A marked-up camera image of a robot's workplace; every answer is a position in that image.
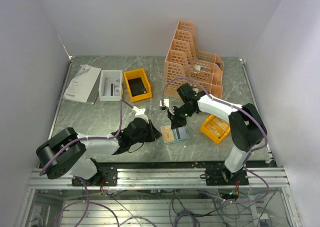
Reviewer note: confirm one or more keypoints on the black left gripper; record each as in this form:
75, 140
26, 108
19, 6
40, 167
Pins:
153, 133

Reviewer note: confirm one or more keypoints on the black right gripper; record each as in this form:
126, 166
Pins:
176, 121

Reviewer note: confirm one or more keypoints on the silver magnetic stripe card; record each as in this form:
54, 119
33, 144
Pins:
180, 133

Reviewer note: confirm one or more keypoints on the orange credit card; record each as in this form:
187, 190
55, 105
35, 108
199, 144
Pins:
167, 134

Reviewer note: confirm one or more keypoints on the green card holder wallet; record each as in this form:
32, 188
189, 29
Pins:
175, 141

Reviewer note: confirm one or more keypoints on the yellow bin with boxes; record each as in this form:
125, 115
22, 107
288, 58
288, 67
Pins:
215, 128

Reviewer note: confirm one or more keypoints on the yellow bin with black item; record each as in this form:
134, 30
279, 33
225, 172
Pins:
138, 85

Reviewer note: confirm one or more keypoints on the peach plastic file organizer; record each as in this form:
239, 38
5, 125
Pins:
185, 61

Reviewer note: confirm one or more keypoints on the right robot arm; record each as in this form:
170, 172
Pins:
246, 126

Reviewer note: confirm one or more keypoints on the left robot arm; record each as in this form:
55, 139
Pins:
71, 153

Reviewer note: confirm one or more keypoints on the white plastic box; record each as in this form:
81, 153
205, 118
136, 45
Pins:
110, 85

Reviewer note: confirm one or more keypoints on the white paper booklet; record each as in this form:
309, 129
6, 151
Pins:
83, 88

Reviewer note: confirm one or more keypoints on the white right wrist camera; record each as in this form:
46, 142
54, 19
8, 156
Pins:
165, 104

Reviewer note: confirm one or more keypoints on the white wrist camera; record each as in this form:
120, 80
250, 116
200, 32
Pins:
141, 113
165, 104

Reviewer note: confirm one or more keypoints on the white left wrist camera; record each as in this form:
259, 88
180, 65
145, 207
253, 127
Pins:
141, 113

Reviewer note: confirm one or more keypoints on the aluminium frame rail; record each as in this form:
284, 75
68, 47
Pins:
155, 179

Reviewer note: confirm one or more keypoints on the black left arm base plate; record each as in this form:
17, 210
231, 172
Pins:
107, 176

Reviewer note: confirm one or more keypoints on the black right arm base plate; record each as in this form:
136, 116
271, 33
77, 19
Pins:
216, 174

